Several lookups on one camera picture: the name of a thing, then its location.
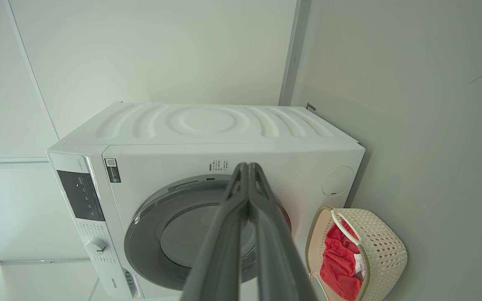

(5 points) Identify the black washer control panel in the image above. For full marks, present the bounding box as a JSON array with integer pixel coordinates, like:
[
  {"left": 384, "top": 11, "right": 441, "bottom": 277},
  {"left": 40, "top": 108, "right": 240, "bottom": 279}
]
[{"left": 57, "top": 170, "right": 105, "bottom": 221}]

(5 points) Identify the round white filter cover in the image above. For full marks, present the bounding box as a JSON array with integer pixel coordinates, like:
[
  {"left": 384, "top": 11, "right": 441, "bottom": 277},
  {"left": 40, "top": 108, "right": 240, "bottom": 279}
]
[{"left": 322, "top": 166, "right": 355, "bottom": 196}]

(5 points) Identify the dark QR code sticker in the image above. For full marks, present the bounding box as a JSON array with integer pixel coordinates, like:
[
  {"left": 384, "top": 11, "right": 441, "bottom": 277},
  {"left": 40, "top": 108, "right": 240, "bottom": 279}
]
[{"left": 104, "top": 158, "right": 121, "bottom": 183}]

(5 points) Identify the white cloth garment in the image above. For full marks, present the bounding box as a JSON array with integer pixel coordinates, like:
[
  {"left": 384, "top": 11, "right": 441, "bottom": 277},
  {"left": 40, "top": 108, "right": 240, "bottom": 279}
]
[{"left": 353, "top": 253, "right": 367, "bottom": 278}]

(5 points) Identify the cream perforated laundry basket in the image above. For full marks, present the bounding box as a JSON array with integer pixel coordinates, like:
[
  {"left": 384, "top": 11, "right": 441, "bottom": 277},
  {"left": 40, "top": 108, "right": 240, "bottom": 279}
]
[{"left": 305, "top": 206, "right": 408, "bottom": 301}]

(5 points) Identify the white front-load washing machine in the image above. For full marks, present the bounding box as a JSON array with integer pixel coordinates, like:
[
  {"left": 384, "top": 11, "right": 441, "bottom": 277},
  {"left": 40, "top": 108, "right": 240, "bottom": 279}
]
[{"left": 46, "top": 101, "right": 366, "bottom": 299}]

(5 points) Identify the white washer dial knob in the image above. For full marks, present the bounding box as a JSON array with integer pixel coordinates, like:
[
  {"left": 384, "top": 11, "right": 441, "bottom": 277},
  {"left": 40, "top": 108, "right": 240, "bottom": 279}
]
[{"left": 85, "top": 237, "right": 109, "bottom": 256}]

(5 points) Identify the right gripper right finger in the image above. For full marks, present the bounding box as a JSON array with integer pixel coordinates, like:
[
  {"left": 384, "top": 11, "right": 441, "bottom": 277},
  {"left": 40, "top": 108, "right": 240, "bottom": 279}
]
[{"left": 249, "top": 163, "right": 318, "bottom": 301}]

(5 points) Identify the dark round glass washer door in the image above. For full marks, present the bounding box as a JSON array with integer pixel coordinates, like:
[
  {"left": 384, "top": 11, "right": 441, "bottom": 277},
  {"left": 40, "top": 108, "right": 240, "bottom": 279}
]
[{"left": 124, "top": 175, "right": 292, "bottom": 291}]

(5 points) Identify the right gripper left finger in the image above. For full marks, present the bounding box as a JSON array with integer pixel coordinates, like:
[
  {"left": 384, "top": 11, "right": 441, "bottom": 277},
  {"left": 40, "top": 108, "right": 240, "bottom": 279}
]
[{"left": 180, "top": 163, "right": 249, "bottom": 301}]

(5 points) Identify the red garment with white trim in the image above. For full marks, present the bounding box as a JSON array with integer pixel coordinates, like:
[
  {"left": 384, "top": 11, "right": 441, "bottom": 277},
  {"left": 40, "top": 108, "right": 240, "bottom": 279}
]
[{"left": 320, "top": 222, "right": 365, "bottom": 301}]

